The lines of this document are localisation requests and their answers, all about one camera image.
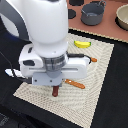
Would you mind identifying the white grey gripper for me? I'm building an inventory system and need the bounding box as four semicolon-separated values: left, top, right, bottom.
19;44;91;86

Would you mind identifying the brown toy sausage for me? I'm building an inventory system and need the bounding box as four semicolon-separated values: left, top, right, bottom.
52;86;59;97

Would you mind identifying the yellow toy banana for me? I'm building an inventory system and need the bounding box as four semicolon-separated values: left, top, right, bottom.
74;41;91;48

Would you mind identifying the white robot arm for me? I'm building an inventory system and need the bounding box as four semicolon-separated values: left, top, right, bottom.
0;0;91;86

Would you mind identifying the white woven placemat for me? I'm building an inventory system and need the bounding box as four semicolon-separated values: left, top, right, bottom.
14;34;114;128

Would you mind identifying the black round stove burner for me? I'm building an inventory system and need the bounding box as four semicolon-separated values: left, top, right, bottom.
68;9;76;19

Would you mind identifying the grey cooking pot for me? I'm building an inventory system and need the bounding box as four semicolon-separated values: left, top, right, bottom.
81;0;106;26

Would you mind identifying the brown toy stove board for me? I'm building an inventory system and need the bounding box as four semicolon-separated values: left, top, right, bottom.
68;0;128;43

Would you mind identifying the beige bowl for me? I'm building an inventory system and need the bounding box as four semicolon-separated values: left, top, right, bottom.
116;4;128;30

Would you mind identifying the fork with orange handle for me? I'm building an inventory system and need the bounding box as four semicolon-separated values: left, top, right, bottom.
65;79;85;89

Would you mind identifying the knife with orange handle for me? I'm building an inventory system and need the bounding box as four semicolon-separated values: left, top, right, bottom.
89;57;98;63

